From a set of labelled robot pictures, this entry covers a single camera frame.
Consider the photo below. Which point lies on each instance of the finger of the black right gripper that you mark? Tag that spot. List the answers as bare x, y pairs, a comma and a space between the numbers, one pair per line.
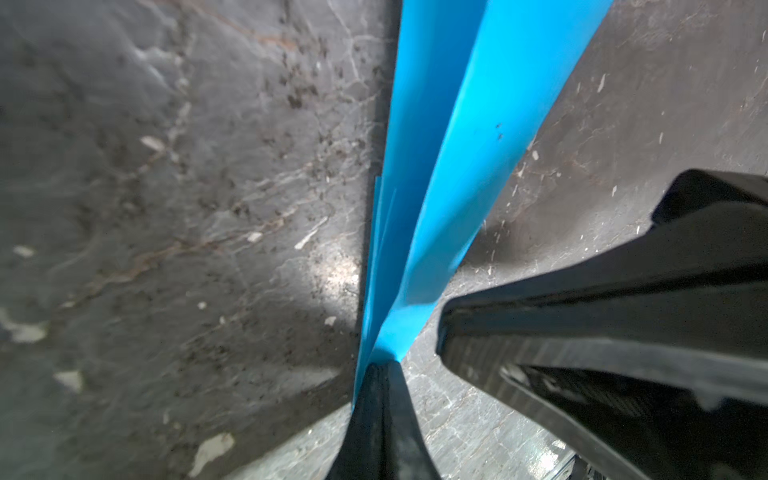
697, 278
626, 428

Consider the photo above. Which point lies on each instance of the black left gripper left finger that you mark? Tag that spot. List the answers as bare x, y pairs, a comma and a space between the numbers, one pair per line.
360, 455

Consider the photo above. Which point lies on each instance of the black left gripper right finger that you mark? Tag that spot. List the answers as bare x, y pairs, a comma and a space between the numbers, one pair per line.
405, 454

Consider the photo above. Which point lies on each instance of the blue square paper sheet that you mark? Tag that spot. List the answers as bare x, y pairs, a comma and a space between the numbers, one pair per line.
473, 83

